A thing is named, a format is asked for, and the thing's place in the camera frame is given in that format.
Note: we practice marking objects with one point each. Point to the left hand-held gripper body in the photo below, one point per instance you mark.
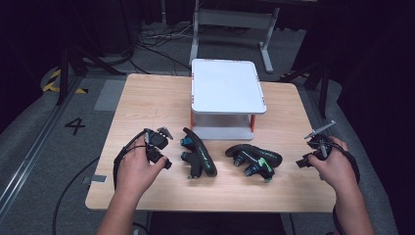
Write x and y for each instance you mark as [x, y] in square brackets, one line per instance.
[157, 141]

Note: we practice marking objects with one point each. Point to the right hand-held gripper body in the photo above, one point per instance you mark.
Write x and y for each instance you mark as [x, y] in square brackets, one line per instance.
[321, 146]

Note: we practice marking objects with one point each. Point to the white shoe rack orange posts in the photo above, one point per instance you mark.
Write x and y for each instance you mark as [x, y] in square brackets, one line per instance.
[226, 86]

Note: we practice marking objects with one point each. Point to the person's right hand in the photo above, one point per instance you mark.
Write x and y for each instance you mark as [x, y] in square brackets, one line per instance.
[337, 168]

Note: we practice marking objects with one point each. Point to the person's left hand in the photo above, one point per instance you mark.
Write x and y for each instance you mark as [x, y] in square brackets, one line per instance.
[135, 171]

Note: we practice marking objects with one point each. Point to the grey tape strip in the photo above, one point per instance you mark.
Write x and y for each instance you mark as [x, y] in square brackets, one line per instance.
[96, 178]

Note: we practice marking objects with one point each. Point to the black tripod stand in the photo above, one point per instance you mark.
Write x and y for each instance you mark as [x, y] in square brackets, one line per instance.
[76, 62]
[318, 78]

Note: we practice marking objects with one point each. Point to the person's dark clothing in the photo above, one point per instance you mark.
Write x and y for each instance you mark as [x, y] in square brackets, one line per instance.
[215, 224]

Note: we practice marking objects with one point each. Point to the yellow black floor tape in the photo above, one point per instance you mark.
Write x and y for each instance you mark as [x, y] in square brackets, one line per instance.
[54, 83]

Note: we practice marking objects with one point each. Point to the metal floor rail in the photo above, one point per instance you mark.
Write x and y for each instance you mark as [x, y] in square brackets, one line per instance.
[36, 147]

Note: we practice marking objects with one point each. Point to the grey metal table frame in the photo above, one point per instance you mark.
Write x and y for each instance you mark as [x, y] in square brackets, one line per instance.
[235, 19]

